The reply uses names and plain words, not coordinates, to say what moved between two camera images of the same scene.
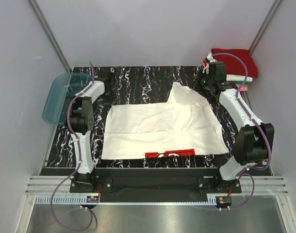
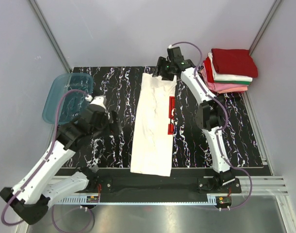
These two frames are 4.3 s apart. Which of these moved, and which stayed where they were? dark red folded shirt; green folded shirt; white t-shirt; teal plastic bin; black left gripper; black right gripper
Moved: white t-shirt; black right gripper; black left gripper
Stayed: dark red folded shirt; teal plastic bin; green folded shirt
